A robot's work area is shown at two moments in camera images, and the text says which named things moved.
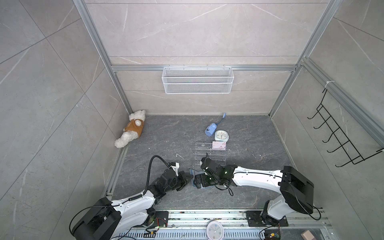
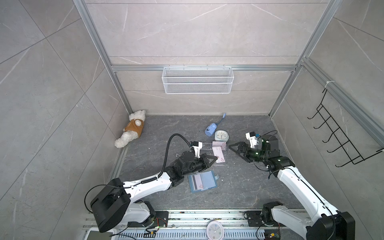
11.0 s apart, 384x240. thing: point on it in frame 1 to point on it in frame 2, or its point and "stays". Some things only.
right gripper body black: (216, 179) to (256, 155)
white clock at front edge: (215, 230) stays
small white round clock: (221, 135) stays
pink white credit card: (219, 145) stays
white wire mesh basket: (182, 79) stays
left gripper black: (183, 176) to (204, 158)
